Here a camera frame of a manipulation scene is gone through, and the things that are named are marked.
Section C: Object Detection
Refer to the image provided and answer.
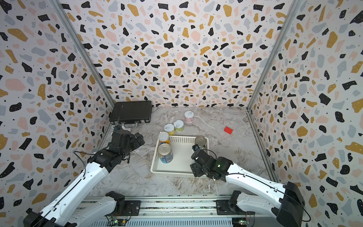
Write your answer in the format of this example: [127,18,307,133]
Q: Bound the tall yellow orange can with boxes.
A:
[158,131,170,144]

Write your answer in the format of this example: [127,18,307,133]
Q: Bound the dark tomato tin can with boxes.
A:
[195,136,207,149]

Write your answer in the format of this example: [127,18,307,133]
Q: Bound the blue tin can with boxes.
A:
[157,143,173,164]

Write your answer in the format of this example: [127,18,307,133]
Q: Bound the yellow pineapple small can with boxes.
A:
[164,124,175,136]

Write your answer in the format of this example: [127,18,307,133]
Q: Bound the light green small can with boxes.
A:
[174,120,184,132]

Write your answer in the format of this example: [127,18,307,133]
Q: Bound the pink small can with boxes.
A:
[184,111,194,123]

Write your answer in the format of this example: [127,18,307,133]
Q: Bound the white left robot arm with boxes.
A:
[23,130,145,227]

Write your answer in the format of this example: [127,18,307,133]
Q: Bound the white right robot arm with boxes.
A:
[190,145,306,227]

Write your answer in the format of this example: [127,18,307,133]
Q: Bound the white plastic basket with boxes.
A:
[150,136,196,178]

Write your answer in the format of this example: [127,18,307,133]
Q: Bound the black briefcase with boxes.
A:
[109,101,152,124]

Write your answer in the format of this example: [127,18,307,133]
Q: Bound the red rectangular block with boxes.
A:
[224,126,233,135]

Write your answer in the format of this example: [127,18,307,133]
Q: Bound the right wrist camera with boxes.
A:
[192,144,201,152]

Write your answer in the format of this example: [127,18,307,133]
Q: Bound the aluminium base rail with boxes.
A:
[55,194,298,227]

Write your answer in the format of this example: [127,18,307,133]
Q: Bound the left aluminium corner post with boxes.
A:
[49,0,114,108]

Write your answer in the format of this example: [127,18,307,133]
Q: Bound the aluminium corner post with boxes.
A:
[247,0,301,113]
[49,0,114,108]

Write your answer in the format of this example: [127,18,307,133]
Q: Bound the right aluminium corner post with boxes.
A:
[247,0,301,113]

